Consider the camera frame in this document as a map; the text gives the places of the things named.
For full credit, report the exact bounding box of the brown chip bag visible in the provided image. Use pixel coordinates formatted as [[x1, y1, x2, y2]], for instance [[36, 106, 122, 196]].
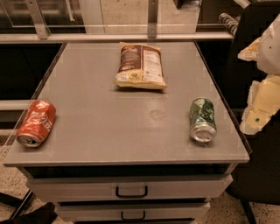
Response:
[[115, 42, 166, 90]]

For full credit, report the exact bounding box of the top drawer with black handle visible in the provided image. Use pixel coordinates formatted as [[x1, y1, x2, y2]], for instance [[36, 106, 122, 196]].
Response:
[[22, 164, 233, 204]]

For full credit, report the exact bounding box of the metal railing frame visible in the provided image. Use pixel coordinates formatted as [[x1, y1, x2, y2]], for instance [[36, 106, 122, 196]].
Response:
[[0, 0, 233, 43]]

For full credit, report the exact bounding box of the grey drawer cabinet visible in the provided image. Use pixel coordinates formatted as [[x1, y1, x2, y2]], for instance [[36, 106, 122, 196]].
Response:
[[4, 42, 249, 224]]

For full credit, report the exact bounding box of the red coca-cola can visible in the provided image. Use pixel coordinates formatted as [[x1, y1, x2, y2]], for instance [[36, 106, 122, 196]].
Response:
[[17, 100, 56, 147]]

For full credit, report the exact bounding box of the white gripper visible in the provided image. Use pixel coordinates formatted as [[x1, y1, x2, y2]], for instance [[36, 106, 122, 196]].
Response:
[[238, 14, 280, 135]]

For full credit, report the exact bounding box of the green 7up can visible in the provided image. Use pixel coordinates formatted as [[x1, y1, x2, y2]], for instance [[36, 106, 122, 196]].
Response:
[[190, 98, 217, 143]]

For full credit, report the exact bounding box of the drawer with black handle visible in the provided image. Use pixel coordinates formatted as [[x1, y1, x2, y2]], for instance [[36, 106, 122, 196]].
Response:
[[55, 201, 210, 222], [22, 164, 233, 204]]

